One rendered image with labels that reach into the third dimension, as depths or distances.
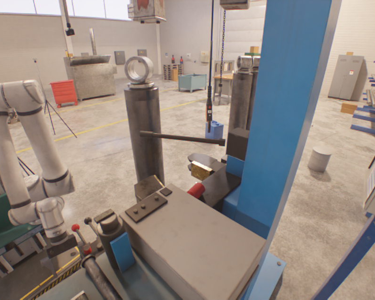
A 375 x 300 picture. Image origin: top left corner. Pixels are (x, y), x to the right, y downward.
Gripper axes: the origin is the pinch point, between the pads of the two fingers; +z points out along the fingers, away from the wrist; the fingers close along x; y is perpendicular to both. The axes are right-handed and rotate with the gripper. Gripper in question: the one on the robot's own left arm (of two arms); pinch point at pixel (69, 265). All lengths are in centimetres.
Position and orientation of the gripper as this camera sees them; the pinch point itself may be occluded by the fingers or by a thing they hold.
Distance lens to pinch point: 114.7
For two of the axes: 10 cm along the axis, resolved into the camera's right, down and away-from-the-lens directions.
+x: 7.0, -2.3, 6.8
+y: 6.8, -0.7, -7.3
